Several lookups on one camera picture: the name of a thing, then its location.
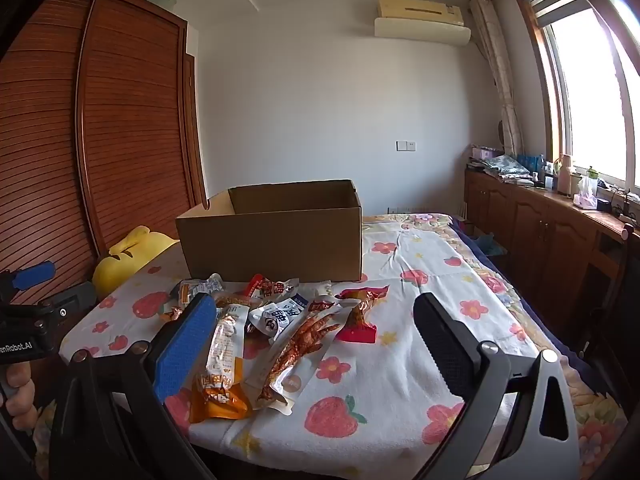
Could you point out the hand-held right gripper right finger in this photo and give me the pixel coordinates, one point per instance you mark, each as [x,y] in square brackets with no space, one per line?
[445,350]

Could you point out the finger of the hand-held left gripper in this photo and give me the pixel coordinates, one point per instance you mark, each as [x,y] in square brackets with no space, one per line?
[72,300]
[35,275]

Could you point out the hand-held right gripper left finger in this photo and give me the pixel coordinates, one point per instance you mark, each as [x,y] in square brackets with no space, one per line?
[184,350]

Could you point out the orange snack packet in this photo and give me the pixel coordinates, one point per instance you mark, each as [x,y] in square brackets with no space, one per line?
[220,395]

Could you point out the silver snack packet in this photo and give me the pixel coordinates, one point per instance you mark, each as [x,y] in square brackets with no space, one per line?
[195,290]

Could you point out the blue and white snack packet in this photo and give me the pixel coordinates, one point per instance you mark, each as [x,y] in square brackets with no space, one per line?
[277,320]

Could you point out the red and white snack packet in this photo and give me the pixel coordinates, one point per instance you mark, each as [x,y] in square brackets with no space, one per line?
[265,287]

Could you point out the clear chicken feet packet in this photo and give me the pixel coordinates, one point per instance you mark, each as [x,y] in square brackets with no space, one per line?
[300,345]

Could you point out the brown cardboard box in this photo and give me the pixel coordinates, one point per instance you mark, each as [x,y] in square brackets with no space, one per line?
[270,237]

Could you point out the person's left hand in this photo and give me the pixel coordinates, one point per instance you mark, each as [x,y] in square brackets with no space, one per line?
[20,402]

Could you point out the floral white bed sheet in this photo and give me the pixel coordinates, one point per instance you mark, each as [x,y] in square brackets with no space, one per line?
[410,390]

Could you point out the yellow plush toy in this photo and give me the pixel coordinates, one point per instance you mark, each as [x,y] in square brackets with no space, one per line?
[125,260]

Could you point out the blue crumpled cloth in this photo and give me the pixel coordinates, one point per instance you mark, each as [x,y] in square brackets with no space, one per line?
[489,244]

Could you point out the long brown wooden cabinet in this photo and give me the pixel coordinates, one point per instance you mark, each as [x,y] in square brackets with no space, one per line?
[530,230]

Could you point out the brown slatted wooden wardrobe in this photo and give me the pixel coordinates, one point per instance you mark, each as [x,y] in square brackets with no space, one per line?
[100,135]

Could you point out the dark wooden chair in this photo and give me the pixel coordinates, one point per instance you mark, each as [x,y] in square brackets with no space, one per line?
[607,285]

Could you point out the patterned folded cloth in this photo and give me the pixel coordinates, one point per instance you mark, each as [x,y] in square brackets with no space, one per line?
[505,166]

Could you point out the pink flat box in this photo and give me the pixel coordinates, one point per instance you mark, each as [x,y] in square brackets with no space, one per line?
[486,152]

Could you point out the blue bottles pack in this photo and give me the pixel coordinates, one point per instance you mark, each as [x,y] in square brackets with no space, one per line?
[531,162]

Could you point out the pink thermos bottle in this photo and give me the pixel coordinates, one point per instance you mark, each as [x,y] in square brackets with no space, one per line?
[565,175]

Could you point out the white power strip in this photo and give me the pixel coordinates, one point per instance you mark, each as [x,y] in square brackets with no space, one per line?
[629,216]

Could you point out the green capped bottle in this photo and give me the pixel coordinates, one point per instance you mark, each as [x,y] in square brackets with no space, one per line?
[592,174]

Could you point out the patterned beige curtain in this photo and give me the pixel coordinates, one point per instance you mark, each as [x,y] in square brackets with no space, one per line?
[500,70]

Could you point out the wooden framed window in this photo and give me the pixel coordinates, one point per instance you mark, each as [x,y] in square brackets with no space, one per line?
[590,85]

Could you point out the white wall socket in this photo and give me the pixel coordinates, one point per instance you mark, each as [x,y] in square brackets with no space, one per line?
[405,146]

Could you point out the cream wall air conditioner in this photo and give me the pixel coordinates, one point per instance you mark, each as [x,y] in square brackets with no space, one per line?
[422,20]

